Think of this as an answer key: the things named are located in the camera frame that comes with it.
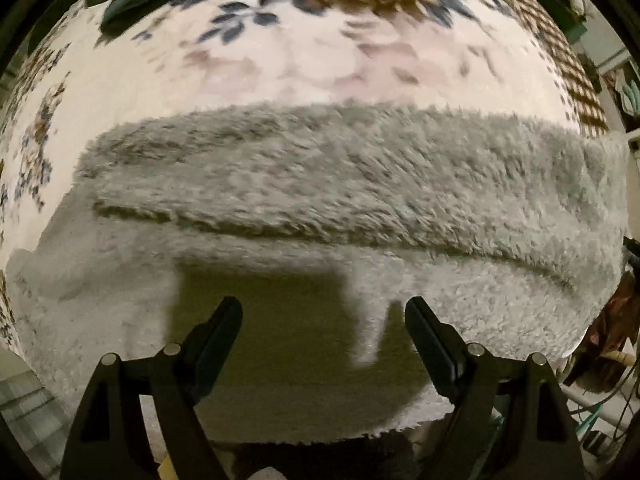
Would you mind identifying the floral printed blanket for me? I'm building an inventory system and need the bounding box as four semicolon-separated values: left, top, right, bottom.
0;0;583;356

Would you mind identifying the grey fluffy towel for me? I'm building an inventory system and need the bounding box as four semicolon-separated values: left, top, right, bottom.
9;100;630;447

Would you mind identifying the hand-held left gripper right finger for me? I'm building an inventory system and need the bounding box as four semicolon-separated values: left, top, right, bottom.
404;296;587;480

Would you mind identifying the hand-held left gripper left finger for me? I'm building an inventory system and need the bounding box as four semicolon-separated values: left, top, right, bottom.
59;296;244;480

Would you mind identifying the checkered brown blanket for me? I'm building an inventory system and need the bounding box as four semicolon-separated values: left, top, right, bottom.
480;0;612;140

